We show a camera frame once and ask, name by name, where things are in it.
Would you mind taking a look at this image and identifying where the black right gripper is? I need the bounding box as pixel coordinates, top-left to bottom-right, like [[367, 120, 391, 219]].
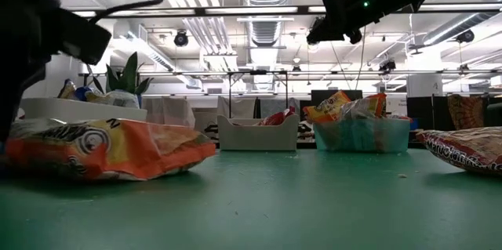
[[305, 0, 419, 45]]

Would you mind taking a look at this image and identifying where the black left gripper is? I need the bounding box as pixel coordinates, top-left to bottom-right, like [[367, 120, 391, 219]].
[[0, 0, 62, 143]]

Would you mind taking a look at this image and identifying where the blue Maruchan noodle pack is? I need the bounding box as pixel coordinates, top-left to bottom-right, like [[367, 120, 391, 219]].
[[57, 78, 93, 102], [85, 89, 141, 110]]

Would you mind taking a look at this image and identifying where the white plastic bin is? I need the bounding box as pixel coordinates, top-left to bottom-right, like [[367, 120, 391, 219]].
[[216, 113, 300, 152], [18, 97, 148, 124]]

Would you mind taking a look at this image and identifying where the teal translucent plastic bin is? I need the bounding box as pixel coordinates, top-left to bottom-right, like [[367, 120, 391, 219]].
[[312, 118, 412, 154]]

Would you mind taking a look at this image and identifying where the snake plant in white pot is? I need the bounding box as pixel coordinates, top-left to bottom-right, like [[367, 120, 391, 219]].
[[85, 52, 155, 96]]

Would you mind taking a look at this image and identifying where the white column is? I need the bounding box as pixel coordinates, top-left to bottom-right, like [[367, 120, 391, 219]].
[[406, 73, 444, 97]]

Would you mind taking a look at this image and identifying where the black overhead beam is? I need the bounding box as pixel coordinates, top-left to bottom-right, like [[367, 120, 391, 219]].
[[72, 3, 502, 19]]

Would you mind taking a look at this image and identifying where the black cabinet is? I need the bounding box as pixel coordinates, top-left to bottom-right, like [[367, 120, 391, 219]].
[[406, 95, 448, 129]]

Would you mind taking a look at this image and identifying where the orange patterned tapestry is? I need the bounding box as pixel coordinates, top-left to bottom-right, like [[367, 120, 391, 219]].
[[446, 93, 489, 131]]

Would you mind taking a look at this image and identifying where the black metal frame table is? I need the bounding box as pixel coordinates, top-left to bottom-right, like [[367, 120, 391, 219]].
[[227, 70, 290, 120]]

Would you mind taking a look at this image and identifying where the black ceiling camera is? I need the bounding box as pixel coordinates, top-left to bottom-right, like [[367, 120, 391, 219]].
[[378, 58, 397, 73], [455, 29, 475, 44], [173, 30, 189, 48]]

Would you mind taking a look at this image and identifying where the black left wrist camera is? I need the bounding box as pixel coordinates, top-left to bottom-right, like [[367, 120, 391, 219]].
[[57, 18, 113, 66]]

